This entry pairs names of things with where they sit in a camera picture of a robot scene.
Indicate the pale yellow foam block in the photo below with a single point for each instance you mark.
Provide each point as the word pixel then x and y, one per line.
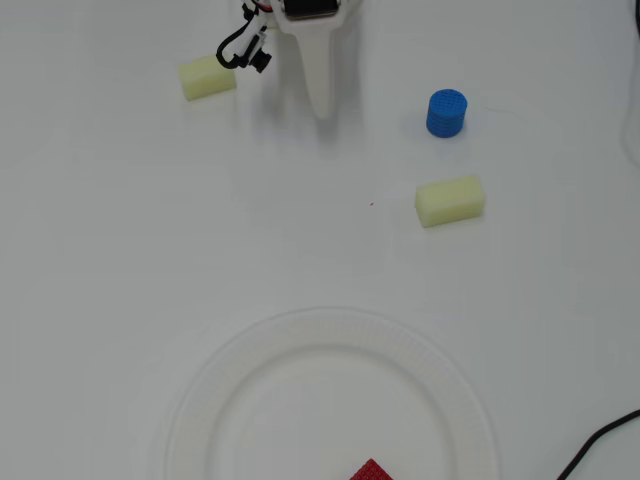
pixel 207 79
pixel 450 201

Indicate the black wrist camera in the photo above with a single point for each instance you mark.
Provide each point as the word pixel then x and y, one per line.
pixel 260 61

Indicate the blue ribbed cylinder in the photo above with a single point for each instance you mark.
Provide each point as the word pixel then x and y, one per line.
pixel 446 114

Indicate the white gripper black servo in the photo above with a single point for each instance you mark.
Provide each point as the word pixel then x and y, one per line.
pixel 316 37

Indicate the red cube block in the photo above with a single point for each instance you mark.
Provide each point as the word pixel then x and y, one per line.
pixel 371 471

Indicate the white paper plate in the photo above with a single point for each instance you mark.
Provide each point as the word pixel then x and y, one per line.
pixel 280 400

